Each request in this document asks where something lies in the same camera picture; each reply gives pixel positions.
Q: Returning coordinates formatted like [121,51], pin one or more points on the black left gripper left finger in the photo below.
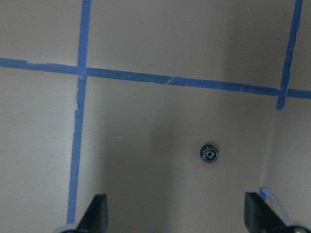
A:
[95,219]

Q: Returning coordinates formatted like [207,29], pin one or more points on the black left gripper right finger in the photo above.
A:
[259,217]

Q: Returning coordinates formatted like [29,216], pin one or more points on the black bearing gear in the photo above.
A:
[209,153]

